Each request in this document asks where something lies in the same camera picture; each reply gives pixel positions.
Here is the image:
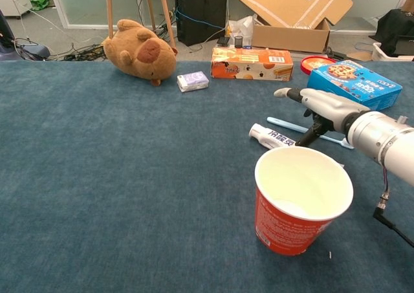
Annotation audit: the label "white plastic bag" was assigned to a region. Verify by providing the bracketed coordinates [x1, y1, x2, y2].
[228, 14, 258, 48]

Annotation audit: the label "black cable bundle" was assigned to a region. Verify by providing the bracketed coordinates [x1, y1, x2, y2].
[12, 37, 107, 62]

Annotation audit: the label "black cloth covered object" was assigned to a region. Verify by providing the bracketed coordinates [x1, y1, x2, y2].
[376, 8, 414, 56]

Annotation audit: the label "white paper cup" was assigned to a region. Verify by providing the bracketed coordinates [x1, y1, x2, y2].
[254, 146, 354, 257]

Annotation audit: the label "blue network cable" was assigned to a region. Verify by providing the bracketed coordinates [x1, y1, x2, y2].
[176, 8, 227, 28]

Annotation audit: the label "blue cookie box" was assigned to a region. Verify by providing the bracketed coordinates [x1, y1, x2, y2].
[306, 60, 404, 111]

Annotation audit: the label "green bag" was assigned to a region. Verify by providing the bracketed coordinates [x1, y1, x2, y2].
[28, 0, 52, 12]

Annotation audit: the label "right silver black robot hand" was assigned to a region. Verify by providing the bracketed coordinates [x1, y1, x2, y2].
[273, 87, 371, 147]

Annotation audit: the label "wooden easel legs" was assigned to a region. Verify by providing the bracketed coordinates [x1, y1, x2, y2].
[105, 0, 177, 48]

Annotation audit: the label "white toothpaste tube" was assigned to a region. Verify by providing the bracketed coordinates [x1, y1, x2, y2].
[248, 123, 298, 151]

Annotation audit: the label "light blue toothbrush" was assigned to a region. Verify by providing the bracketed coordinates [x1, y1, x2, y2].
[267, 116, 355, 150]

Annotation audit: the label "brown cardboard box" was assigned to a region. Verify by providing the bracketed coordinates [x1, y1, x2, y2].
[238, 0, 354, 54]

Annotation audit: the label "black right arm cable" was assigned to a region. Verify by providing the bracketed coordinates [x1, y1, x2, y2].
[372, 166, 414, 247]

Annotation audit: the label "orange biscuit box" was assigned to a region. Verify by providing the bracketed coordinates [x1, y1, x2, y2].
[210, 46, 294, 82]

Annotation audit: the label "dark blue table mat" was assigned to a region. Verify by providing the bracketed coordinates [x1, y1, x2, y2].
[0, 60, 414, 293]

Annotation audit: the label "brown capybara plush toy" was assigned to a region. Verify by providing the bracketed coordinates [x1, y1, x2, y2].
[102, 19, 179, 87]

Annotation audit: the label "red round lid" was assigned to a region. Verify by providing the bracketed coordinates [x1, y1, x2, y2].
[300, 55, 338, 76]

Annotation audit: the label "dark blue machine base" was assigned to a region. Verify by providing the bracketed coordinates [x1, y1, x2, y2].
[0, 10, 51, 61]

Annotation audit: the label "black computer tower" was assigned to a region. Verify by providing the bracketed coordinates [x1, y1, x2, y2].
[174, 0, 228, 47]

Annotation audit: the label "small grey-blue card box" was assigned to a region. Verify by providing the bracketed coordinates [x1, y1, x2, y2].
[176, 71, 210, 93]

